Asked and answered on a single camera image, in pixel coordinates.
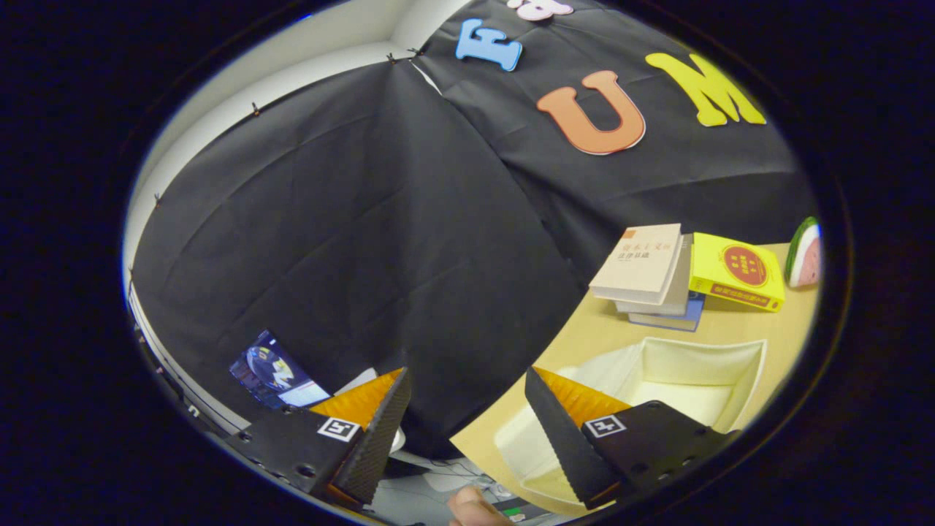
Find black backdrop cloth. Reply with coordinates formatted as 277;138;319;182
131;0;817;461

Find cream fabric storage box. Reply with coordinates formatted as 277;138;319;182
495;336;768;505

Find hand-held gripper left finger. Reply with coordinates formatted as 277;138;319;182
223;367;412;511

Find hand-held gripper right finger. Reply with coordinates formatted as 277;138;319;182
524;367;739;511

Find yellow book with red circle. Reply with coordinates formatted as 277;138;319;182
689;232;786;313

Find watermelon slice plush toy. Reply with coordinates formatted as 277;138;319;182
785;216;823;289

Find beige paperback book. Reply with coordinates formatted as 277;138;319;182
589;223;684;306

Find computer screen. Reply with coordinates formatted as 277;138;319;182
229;330;331;410

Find blue book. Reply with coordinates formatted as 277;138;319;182
628;292;706;333

